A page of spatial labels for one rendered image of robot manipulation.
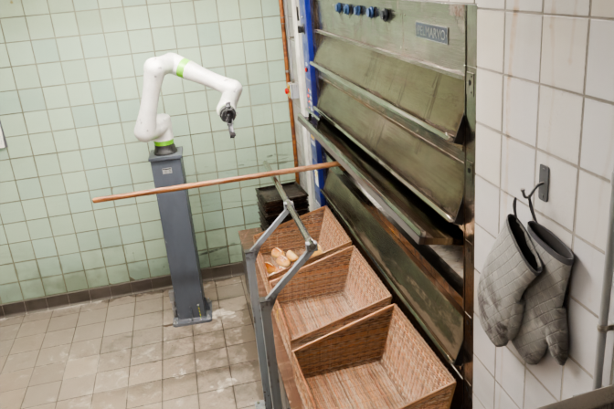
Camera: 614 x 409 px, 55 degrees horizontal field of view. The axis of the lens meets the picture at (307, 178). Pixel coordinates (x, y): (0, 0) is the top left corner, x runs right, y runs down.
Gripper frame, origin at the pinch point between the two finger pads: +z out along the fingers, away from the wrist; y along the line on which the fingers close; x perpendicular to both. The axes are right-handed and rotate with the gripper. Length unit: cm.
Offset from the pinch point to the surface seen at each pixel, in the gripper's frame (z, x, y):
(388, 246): 83, -57, 46
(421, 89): 123, -57, -32
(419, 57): 120, -58, -42
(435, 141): 135, -57, -16
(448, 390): 152, -53, 69
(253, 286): 48, 3, 72
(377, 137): 78, -56, -4
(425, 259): 126, -57, 32
